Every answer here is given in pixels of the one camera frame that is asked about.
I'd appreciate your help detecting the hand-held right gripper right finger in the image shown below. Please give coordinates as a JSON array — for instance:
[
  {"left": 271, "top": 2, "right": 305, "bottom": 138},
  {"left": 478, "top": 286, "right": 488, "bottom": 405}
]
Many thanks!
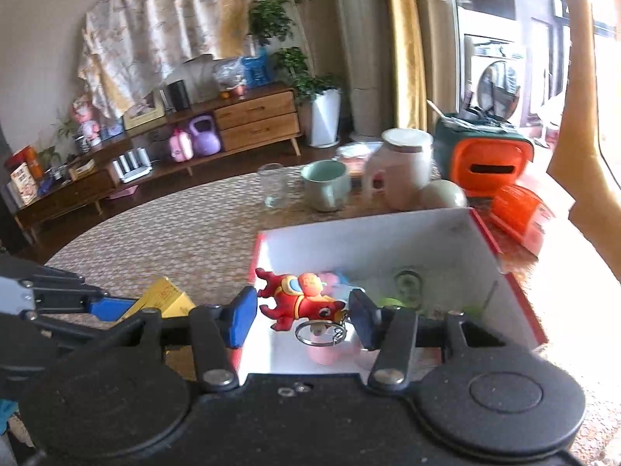
[{"left": 348, "top": 289, "right": 512, "bottom": 393}]

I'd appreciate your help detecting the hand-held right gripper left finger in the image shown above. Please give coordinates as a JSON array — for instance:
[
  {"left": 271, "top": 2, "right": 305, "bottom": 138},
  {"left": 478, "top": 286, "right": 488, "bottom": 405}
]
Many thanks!
[{"left": 92, "top": 286, "right": 259, "bottom": 393}]

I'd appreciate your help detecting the wooden media cabinet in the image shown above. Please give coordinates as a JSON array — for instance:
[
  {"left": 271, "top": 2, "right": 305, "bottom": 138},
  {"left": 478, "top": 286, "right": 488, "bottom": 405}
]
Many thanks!
[{"left": 14, "top": 84, "right": 303, "bottom": 240}]

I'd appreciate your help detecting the clear drinking glass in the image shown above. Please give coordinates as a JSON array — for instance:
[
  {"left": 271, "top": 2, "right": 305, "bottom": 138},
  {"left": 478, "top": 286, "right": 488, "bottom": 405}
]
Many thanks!
[{"left": 257, "top": 163, "right": 291, "bottom": 209}]

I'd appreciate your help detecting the white planter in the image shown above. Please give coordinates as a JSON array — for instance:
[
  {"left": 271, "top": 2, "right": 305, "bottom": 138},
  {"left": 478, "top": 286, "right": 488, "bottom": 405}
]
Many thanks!
[{"left": 310, "top": 88, "right": 342, "bottom": 148}]

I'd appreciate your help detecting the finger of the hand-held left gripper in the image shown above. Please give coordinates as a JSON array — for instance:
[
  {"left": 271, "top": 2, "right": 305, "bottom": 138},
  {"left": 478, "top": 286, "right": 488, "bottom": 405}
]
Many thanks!
[
  {"left": 19, "top": 310, "right": 128, "bottom": 350},
  {"left": 0, "top": 252, "right": 142, "bottom": 322}
]

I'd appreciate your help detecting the washing machine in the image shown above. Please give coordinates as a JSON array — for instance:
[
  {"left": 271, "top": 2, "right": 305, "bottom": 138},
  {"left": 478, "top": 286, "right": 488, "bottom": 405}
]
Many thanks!
[{"left": 463, "top": 33, "right": 528, "bottom": 123}]

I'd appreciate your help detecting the orange tissue packet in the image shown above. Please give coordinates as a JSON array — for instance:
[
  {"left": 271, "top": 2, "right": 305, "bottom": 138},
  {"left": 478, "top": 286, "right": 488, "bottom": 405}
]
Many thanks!
[{"left": 486, "top": 184, "right": 557, "bottom": 259}]

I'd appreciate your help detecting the purple kettlebell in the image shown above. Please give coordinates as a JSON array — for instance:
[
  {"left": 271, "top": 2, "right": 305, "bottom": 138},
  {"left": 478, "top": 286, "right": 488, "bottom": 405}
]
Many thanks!
[{"left": 187, "top": 115, "right": 222, "bottom": 158}]

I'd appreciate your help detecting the grey correction tape dispenser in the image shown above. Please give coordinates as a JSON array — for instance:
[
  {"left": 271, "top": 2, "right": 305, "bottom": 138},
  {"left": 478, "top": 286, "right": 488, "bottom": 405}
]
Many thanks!
[{"left": 392, "top": 269, "right": 423, "bottom": 310}]

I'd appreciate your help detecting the beige lidded jug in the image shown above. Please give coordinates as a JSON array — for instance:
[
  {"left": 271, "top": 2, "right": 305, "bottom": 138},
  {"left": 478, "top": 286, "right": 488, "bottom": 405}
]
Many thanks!
[{"left": 362, "top": 128, "right": 434, "bottom": 211}]

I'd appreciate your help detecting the pink doll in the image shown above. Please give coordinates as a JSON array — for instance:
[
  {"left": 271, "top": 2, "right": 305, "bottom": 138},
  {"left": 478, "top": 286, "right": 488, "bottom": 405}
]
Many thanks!
[{"left": 72, "top": 96, "right": 102, "bottom": 144}]

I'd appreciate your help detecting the orange and green holder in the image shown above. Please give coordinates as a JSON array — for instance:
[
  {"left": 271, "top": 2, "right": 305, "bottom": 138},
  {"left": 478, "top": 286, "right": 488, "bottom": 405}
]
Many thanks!
[{"left": 433, "top": 113, "right": 535, "bottom": 199}]

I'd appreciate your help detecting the framed photo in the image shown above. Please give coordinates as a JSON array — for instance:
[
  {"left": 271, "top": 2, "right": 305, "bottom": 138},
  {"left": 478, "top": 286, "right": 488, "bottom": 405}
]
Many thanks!
[{"left": 121, "top": 92, "right": 167, "bottom": 131}]

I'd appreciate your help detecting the yellow small box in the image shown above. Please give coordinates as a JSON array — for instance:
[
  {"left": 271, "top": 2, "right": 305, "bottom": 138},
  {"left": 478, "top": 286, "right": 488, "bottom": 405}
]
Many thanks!
[{"left": 118, "top": 276, "right": 197, "bottom": 322}]

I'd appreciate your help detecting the pale green mug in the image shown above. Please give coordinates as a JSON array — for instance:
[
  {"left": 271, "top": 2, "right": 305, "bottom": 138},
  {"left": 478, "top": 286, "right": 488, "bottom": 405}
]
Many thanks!
[{"left": 300, "top": 160, "right": 351, "bottom": 212}]

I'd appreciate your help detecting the yellow curtain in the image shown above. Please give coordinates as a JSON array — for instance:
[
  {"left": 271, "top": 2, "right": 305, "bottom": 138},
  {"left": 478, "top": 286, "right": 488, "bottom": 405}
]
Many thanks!
[{"left": 380, "top": 0, "right": 428, "bottom": 133}]

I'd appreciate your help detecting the pink and blue toy figure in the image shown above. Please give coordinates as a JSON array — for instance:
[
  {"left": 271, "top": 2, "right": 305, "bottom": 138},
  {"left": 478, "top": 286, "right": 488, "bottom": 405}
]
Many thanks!
[{"left": 322, "top": 272, "right": 353, "bottom": 303}]

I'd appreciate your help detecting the black cylinder speaker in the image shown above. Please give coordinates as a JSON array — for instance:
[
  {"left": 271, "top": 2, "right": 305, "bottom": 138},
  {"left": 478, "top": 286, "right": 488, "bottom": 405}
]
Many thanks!
[{"left": 167, "top": 80, "right": 190, "bottom": 112}]

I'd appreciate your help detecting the pink toy suitcase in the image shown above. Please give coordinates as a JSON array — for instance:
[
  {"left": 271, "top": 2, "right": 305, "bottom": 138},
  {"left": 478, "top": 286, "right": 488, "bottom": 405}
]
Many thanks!
[{"left": 169, "top": 128, "right": 194, "bottom": 162}]

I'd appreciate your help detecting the clear plastic bag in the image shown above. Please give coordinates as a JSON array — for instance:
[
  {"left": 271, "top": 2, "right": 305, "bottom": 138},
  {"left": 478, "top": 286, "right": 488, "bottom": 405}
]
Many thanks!
[{"left": 213, "top": 55, "right": 246, "bottom": 89}]

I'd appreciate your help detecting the red horse keychain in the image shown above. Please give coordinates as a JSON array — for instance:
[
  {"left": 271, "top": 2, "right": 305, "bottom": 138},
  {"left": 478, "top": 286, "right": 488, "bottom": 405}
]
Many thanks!
[{"left": 255, "top": 267, "right": 349, "bottom": 348}]

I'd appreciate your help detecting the green potted tree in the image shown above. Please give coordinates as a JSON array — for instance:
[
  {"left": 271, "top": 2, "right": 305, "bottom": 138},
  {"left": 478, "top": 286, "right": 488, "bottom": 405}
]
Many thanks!
[{"left": 246, "top": 0, "right": 343, "bottom": 104}]

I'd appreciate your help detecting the printed snack box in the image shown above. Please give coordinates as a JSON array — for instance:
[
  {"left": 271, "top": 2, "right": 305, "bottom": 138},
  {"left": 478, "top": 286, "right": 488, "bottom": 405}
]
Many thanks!
[{"left": 9, "top": 162, "right": 39, "bottom": 207}]

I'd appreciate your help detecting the white router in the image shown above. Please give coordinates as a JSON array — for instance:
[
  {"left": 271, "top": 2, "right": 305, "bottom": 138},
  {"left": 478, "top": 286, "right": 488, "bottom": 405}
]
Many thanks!
[{"left": 112, "top": 148, "right": 153, "bottom": 184}]

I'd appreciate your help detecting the floral cover cloth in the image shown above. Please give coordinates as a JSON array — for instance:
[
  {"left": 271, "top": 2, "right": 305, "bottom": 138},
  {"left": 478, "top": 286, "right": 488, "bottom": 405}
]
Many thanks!
[{"left": 78, "top": 0, "right": 259, "bottom": 118}]

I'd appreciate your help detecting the standing air conditioner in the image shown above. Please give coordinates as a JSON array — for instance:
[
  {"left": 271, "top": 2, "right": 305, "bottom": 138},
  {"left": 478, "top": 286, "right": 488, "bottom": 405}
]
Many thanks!
[{"left": 332, "top": 0, "right": 404, "bottom": 137}]

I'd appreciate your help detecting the red cardboard box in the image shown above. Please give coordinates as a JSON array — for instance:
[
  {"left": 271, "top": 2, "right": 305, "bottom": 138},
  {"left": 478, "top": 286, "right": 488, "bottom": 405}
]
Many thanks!
[{"left": 247, "top": 207, "right": 550, "bottom": 382}]

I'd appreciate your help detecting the pink plastic case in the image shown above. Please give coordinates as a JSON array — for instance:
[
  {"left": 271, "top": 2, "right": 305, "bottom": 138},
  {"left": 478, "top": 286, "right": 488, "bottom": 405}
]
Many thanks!
[{"left": 305, "top": 339, "right": 363, "bottom": 366}]

